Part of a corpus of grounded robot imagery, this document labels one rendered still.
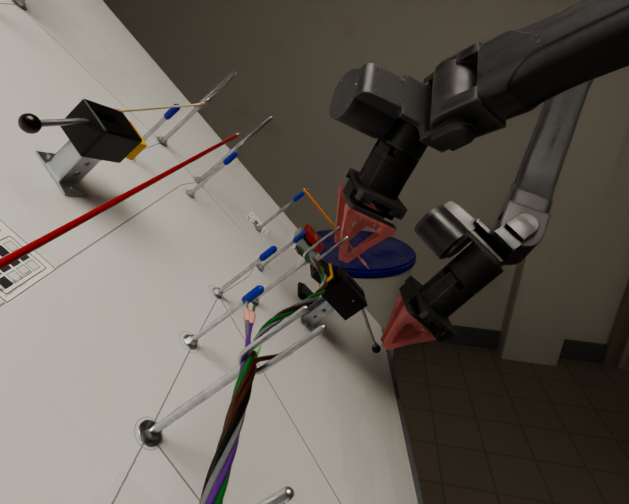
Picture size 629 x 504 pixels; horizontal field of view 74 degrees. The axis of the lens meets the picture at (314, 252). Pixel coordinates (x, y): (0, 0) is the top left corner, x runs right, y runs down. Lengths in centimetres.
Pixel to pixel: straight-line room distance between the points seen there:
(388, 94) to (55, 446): 40
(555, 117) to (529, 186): 14
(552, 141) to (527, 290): 183
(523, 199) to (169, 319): 50
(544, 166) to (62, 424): 66
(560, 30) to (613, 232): 230
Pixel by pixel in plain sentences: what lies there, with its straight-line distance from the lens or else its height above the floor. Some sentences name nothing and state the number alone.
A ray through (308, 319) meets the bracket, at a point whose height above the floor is 106.
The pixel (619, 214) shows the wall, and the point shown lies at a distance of 266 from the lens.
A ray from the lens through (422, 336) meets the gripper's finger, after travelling 64.
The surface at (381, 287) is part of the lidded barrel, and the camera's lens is 181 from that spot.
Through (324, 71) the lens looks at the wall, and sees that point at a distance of 234.
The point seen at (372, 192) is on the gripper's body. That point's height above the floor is 126.
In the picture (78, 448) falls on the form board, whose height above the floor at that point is 117.
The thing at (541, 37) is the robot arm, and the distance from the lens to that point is 43.
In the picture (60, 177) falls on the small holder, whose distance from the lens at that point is 41.
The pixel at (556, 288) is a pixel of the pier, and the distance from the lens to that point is 257.
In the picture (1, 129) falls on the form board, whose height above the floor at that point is 132.
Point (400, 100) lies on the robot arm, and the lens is 47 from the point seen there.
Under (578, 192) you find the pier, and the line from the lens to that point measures 243.
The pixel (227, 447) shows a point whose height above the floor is 121.
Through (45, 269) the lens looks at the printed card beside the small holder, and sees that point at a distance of 34.
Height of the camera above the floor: 136
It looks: 20 degrees down
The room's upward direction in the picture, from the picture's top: 3 degrees clockwise
